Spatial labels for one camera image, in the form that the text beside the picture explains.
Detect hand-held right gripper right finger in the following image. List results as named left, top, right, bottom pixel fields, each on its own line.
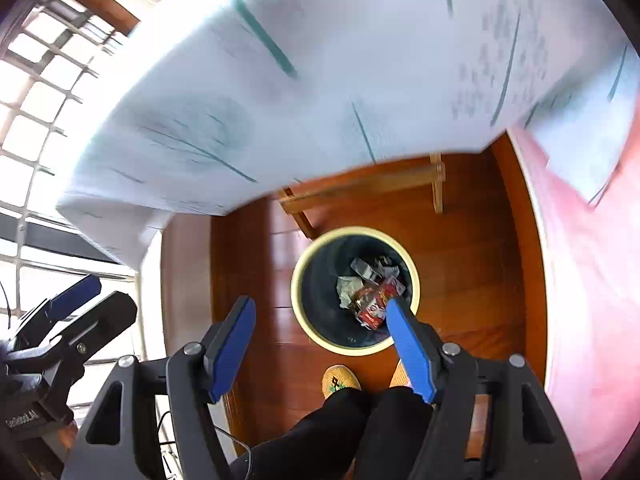
left=385, top=297, right=583, bottom=480

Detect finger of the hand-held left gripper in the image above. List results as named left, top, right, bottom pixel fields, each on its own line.
left=15, top=291, right=138, bottom=362
left=10, top=274, right=102, bottom=336

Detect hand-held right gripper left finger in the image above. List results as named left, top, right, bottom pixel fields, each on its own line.
left=60, top=296, right=257, bottom=480

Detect red gold foil packet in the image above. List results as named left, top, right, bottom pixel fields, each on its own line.
left=350, top=276, right=407, bottom=331

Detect beige paper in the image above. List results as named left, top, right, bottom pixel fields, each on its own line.
left=336, top=275, right=362, bottom=309

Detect white labelled box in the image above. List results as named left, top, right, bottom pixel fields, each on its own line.
left=349, top=256, right=401, bottom=283

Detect dark trash bin cream rim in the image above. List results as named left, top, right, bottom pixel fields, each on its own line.
left=290, top=226, right=422, bottom=357

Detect yellow slipper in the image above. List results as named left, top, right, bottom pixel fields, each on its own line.
left=322, top=365, right=362, bottom=402
left=390, top=359, right=417, bottom=390

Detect person's black pants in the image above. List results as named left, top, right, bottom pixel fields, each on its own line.
left=229, top=386, right=441, bottom=480

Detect pink bed blanket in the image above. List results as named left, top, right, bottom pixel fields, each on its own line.
left=507, top=125, right=640, bottom=480

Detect blue tree print tablecloth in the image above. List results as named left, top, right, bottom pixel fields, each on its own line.
left=56, top=0, right=640, bottom=271

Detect black cable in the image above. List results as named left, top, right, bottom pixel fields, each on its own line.
left=157, top=410, right=253, bottom=466

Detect window with dark grid frame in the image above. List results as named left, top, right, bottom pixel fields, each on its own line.
left=0, top=0, right=166, bottom=411

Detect wooden table frame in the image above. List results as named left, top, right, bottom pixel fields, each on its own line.
left=276, top=152, right=447, bottom=241

